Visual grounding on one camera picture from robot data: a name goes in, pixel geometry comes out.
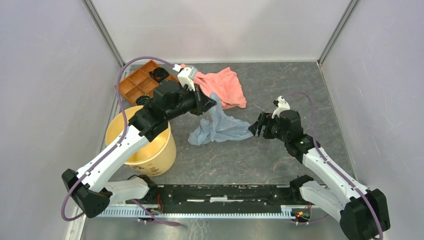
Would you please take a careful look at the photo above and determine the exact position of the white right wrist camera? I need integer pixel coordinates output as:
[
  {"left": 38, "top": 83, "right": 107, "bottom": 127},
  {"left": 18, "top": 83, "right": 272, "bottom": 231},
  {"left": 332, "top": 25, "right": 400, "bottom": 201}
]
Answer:
[{"left": 271, "top": 95, "right": 291, "bottom": 119}]

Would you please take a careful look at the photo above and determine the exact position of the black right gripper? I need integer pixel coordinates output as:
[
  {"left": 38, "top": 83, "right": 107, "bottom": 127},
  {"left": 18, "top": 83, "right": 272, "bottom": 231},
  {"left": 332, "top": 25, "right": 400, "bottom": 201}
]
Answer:
[{"left": 247, "top": 112, "right": 289, "bottom": 143}]

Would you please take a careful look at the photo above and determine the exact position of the yellow trash bin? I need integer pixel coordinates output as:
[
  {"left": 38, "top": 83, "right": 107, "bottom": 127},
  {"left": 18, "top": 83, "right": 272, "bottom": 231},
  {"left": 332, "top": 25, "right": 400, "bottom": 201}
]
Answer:
[{"left": 105, "top": 106, "right": 177, "bottom": 177}]

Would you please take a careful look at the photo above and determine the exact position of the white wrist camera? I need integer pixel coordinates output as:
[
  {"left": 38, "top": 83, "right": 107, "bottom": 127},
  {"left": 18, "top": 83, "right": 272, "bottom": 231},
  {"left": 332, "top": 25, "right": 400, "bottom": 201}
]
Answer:
[
  {"left": 172, "top": 64, "right": 198, "bottom": 92},
  {"left": 271, "top": 95, "right": 291, "bottom": 119}
]

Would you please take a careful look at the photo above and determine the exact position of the aluminium slotted cable rail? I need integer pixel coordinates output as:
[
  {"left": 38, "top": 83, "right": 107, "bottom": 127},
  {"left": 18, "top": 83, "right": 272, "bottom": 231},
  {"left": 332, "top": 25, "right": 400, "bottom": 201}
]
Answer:
[{"left": 98, "top": 204, "right": 297, "bottom": 220}]

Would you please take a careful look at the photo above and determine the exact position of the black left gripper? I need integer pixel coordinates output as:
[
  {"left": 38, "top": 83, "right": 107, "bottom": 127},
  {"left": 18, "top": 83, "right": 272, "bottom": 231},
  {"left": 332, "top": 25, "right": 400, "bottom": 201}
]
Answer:
[{"left": 165, "top": 83, "right": 217, "bottom": 121}]

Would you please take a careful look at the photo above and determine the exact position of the light blue plastic trash bag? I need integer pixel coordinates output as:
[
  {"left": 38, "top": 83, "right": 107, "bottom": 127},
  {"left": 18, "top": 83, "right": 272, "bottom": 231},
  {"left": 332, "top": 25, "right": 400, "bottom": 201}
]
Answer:
[{"left": 188, "top": 92, "right": 253, "bottom": 146}]

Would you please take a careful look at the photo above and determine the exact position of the black green bag roll left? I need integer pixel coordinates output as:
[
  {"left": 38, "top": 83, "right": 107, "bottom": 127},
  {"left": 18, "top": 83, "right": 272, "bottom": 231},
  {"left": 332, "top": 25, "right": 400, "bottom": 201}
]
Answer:
[{"left": 135, "top": 94, "right": 152, "bottom": 106}]

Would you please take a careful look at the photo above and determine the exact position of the black bag roll top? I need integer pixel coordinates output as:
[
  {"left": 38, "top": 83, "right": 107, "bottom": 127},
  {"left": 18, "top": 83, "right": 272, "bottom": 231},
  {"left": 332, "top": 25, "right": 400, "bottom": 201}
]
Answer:
[{"left": 149, "top": 67, "right": 170, "bottom": 83}]

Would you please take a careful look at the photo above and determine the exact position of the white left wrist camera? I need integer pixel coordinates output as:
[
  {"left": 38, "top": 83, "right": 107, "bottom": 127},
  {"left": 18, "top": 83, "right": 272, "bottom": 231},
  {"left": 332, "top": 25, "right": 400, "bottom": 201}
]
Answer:
[{"left": 172, "top": 64, "right": 198, "bottom": 92}]

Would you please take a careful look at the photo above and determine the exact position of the pink cloth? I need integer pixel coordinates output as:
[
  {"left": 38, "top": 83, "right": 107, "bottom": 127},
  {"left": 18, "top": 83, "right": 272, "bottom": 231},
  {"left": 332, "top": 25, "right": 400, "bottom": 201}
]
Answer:
[{"left": 192, "top": 67, "right": 247, "bottom": 110}]

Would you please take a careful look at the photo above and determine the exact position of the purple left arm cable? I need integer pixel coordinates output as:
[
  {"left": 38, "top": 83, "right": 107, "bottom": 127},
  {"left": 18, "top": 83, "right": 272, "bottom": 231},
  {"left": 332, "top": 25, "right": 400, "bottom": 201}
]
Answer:
[{"left": 60, "top": 56, "right": 176, "bottom": 222}]

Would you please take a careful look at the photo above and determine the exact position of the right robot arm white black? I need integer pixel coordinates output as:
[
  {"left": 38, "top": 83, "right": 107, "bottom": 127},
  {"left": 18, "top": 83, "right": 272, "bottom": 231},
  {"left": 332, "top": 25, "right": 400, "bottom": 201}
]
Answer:
[{"left": 248, "top": 110, "right": 391, "bottom": 240}]

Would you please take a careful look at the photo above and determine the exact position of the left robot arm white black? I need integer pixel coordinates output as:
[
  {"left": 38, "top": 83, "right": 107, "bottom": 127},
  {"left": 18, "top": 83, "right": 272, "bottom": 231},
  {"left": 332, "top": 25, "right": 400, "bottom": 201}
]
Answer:
[{"left": 61, "top": 80, "right": 217, "bottom": 222}]

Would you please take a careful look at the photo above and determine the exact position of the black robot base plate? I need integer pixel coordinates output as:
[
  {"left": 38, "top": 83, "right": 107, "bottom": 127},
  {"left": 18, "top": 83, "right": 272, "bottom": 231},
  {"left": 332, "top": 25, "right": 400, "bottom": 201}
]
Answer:
[{"left": 137, "top": 184, "right": 312, "bottom": 214}]

